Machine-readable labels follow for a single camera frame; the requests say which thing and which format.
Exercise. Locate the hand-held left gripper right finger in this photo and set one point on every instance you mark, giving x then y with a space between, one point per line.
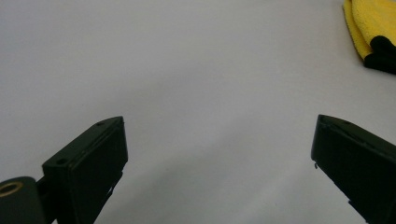
358 161

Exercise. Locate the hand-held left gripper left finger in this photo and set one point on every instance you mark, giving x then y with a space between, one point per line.
90 168

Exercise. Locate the yellow and black cloth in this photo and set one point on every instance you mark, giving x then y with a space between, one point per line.
372 21

